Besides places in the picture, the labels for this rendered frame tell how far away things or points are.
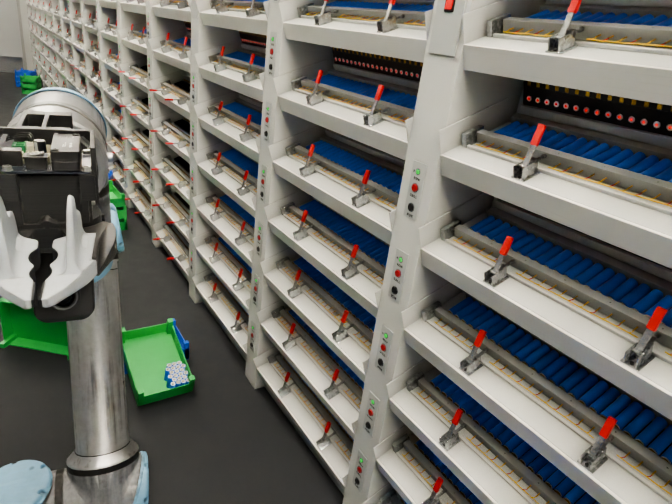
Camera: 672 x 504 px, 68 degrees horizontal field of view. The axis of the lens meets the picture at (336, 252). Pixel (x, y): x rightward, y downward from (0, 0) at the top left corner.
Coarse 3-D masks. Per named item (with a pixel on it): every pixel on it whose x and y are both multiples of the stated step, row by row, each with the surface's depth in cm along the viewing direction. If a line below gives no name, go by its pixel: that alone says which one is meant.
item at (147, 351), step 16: (128, 336) 194; (144, 336) 198; (160, 336) 200; (176, 336) 196; (128, 352) 191; (144, 352) 193; (160, 352) 195; (176, 352) 197; (128, 368) 182; (144, 368) 188; (160, 368) 190; (144, 384) 183; (160, 384) 185; (192, 384) 184; (144, 400) 176
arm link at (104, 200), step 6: (108, 186) 58; (102, 192) 56; (108, 192) 58; (102, 198) 56; (108, 198) 58; (102, 204) 57; (108, 204) 58; (102, 210) 57; (108, 210) 58; (108, 216) 58; (108, 222) 59; (108, 270) 61; (96, 276) 59; (102, 276) 60
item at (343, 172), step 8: (296, 152) 157; (304, 152) 152; (312, 160) 149; (320, 160) 145; (328, 160) 144; (328, 168) 143; (336, 168) 138; (344, 168) 137; (344, 176) 136; (352, 176) 133; (360, 176) 132; (360, 184) 131; (368, 184) 127; (376, 184) 126; (376, 192) 126; (384, 192) 122; (392, 192) 122; (384, 200) 122; (392, 200) 121
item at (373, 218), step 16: (272, 144) 154; (288, 144) 157; (304, 144) 160; (352, 144) 148; (272, 160) 156; (288, 160) 155; (304, 160) 152; (400, 160) 131; (288, 176) 151; (320, 176) 141; (336, 176) 140; (320, 192) 136; (336, 192) 132; (352, 192) 130; (336, 208) 132; (352, 208) 124; (368, 208) 122; (368, 224) 120; (384, 224) 115; (384, 240) 117
